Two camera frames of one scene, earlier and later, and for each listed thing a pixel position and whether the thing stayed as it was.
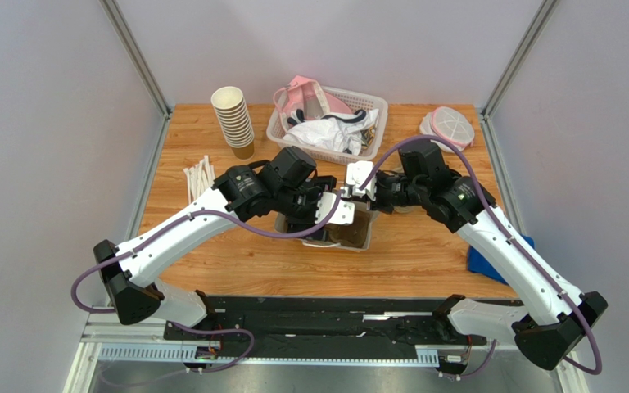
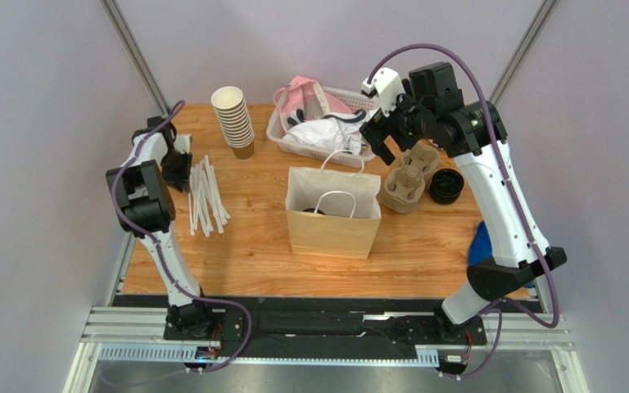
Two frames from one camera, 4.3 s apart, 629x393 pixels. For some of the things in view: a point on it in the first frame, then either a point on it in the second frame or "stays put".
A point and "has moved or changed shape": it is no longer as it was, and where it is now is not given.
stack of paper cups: x=232 y=110 stays put
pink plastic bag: x=308 y=96 stays put
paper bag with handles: x=355 y=235 has moved or changed shape
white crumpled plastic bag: x=338 y=132 stays put
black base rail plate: x=322 y=319 stays put
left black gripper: x=315 y=187 → x=183 y=178
